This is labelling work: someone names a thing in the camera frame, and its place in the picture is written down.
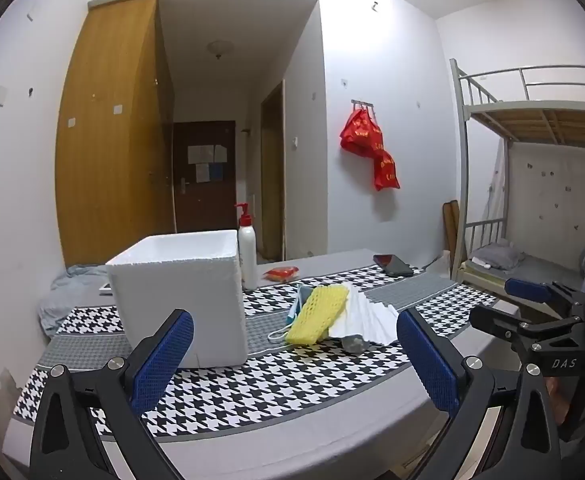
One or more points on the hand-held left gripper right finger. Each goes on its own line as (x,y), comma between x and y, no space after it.
(427,365)

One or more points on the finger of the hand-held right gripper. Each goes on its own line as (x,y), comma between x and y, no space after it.
(527,290)
(497,322)

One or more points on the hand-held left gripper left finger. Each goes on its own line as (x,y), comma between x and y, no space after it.
(165,360)

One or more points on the grey sock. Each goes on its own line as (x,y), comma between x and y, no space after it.
(355,344)

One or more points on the white foam box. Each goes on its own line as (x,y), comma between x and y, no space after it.
(182,285)

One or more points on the yellow mesh cloth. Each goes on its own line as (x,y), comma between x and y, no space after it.
(315,315)

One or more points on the blue face mask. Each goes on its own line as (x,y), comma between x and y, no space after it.
(294,310)

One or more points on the person's right hand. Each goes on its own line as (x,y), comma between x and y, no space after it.
(558,392)

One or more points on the grey pillow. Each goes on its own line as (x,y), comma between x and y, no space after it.
(500,255)

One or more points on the small white tube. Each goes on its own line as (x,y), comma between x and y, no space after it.
(481,261)

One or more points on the white remote control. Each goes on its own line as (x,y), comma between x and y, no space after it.
(106,287)

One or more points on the wooden boards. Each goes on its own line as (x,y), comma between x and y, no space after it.
(451,232)

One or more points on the black smartphone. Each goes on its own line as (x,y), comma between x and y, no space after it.
(393,265)

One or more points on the houndstooth tablecloth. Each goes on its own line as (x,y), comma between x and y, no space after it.
(272,385)

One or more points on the blue-grey cloth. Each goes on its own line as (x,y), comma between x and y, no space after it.
(70,295)

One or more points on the white lotion pump bottle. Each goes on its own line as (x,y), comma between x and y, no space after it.
(247,255)

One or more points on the red snack packet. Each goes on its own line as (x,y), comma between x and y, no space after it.
(281,273)

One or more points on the dark brown door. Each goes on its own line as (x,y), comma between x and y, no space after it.
(205,205)

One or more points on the metal bunk bed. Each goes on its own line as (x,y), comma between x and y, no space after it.
(547,120)

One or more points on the red plastic bag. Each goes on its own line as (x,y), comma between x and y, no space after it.
(361,132)
(386,172)

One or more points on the blue paper notice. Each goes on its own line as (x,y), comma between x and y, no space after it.
(216,170)

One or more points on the large white paper notice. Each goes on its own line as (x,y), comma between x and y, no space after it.
(200,155)

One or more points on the wooden wardrobe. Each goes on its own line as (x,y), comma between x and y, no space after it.
(107,160)

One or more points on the small white paper notice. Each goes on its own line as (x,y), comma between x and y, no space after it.
(220,153)

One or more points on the ceiling lamp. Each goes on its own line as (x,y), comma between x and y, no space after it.
(220,49)

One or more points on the wooden door frame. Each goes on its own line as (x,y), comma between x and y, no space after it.
(272,170)

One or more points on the metal wall hook rack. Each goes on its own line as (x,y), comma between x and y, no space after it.
(362,104)

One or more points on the white wall box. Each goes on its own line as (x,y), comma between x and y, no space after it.
(0,96)

